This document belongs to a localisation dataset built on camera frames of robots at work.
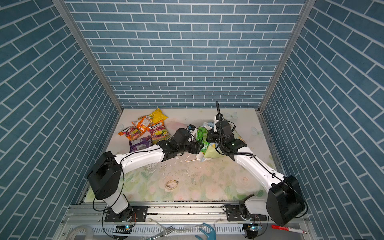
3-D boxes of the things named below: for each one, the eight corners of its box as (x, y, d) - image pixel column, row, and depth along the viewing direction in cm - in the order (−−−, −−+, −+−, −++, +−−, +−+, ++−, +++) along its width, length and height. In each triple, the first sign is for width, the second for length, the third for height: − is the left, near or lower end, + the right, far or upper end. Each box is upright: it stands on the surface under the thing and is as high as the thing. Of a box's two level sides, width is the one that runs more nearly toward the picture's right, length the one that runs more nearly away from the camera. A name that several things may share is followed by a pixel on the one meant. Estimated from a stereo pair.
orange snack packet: (132, 128, 110) (129, 123, 105) (142, 117, 117) (140, 112, 113) (144, 133, 107) (142, 128, 103) (154, 121, 114) (152, 116, 110)
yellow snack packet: (155, 125, 112) (154, 122, 110) (147, 116, 117) (146, 114, 115) (167, 118, 117) (166, 115, 114) (159, 110, 122) (158, 107, 120)
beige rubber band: (165, 189, 83) (164, 188, 82) (166, 181, 87) (166, 179, 85) (177, 189, 84) (177, 188, 82) (178, 181, 87) (177, 179, 85)
